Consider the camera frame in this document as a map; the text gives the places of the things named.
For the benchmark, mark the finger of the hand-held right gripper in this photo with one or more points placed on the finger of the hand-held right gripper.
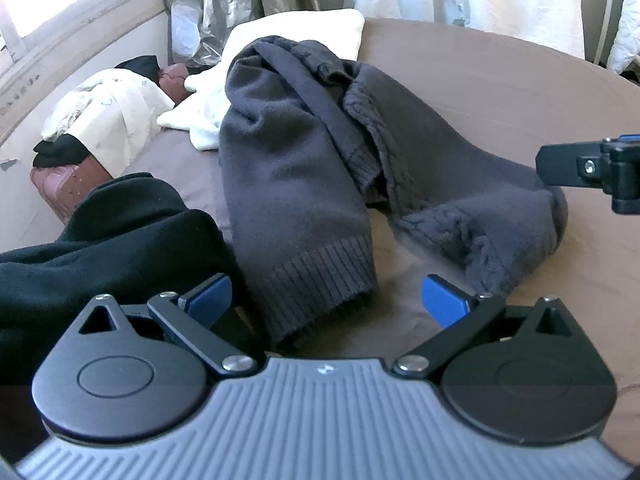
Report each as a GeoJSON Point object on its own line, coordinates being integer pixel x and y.
{"type": "Point", "coordinates": [570, 165]}

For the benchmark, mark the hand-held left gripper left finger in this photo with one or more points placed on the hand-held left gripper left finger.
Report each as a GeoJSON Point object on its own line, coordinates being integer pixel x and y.
{"type": "Point", "coordinates": [210, 296]}

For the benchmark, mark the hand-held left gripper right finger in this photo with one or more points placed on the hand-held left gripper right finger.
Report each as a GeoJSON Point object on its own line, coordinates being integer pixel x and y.
{"type": "Point", "coordinates": [442, 302]}

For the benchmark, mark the dark grey knit sweater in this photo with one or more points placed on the dark grey knit sweater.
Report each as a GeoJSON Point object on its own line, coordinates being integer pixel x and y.
{"type": "Point", "coordinates": [290, 160]}

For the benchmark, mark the white clothes rack pole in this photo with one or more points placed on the white clothes rack pole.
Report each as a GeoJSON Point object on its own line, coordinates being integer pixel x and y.
{"type": "Point", "coordinates": [607, 15]}

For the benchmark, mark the black garment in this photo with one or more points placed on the black garment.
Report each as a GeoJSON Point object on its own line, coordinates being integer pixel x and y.
{"type": "Point", "coordinates": [100, 250]}

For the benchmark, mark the white quilted garment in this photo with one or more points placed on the white quilted garment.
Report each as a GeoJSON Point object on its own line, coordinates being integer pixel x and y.
{"type": "Point", "coordinates": [627, 30]}

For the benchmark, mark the black cloth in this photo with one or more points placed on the black cloth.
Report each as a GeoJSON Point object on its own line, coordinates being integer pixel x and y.
{"type": "Point", "coordinates": [140, 66]}
{"type": "Point", "coordinates": [60, 152]}

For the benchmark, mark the cream printed blanket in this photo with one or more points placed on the cream printed blanket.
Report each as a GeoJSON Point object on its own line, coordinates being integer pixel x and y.
{"type": "Point", "coordinates": [115, 105]}

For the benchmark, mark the white folded cloth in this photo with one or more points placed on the white folded cloth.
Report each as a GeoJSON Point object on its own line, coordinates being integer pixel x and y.
{"type": "Point", "coordinates": [280, 27]}

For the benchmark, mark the silver crinkled curtain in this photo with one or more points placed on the silver crinkled curtain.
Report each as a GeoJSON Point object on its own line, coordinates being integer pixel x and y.
{"type": "Point", "coordinates": [215, 5]}

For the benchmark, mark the window frame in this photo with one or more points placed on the window frame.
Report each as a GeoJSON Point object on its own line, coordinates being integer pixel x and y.
{"type": "Point", "coordinates": [75, 30]}

